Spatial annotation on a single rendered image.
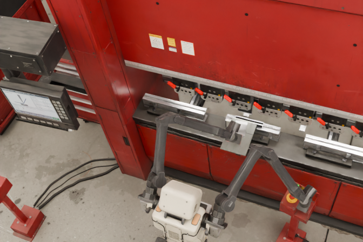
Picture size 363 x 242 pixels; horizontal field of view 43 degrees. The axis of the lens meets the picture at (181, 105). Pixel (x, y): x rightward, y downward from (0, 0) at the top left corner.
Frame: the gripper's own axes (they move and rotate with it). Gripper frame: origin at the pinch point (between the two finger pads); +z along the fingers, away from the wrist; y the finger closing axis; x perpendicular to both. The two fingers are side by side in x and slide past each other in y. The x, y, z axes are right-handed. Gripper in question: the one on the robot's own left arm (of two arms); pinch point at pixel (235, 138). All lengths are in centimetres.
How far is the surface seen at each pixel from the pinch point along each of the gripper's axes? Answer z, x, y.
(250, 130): 6.9, -7.9, -7.1
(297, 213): 16, 37, -51
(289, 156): 15.9, 2.0, -36.1
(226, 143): -0.6, 5.1, 5.0
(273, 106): -15.7, -25.5, -21.1
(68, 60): 16, -26, 153
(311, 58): -60, -51, -40
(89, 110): 72, 8, 152
